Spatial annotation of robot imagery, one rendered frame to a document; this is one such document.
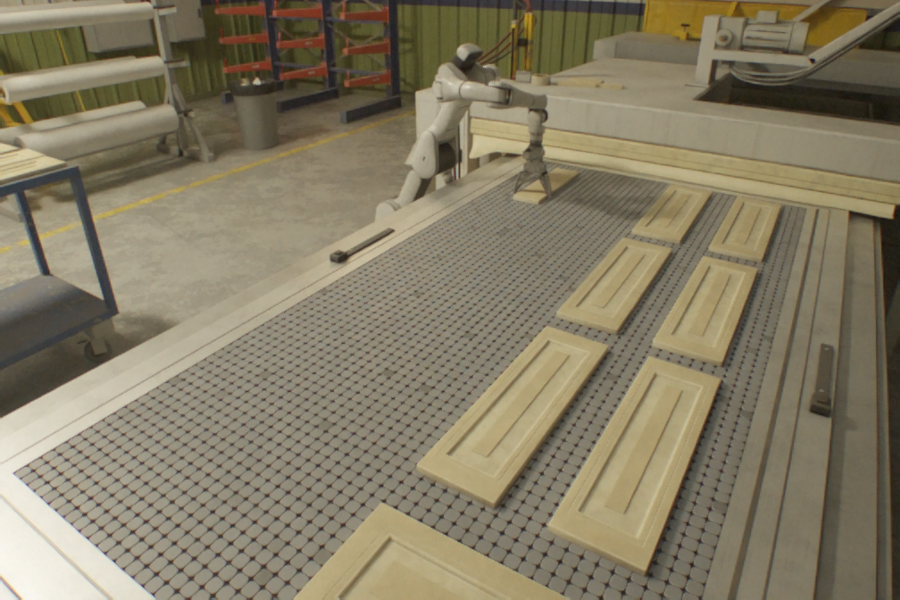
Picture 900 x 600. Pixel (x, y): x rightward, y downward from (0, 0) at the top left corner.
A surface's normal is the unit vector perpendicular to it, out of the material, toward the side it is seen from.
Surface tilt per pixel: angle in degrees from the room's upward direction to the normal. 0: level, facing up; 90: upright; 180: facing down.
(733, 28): 90
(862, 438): 0
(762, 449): 0
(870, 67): 90
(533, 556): 0
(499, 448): 11
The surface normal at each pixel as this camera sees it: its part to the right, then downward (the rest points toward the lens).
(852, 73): -0.54, 0.38
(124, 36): 0.84, 0.24
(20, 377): 0.00, -0.90
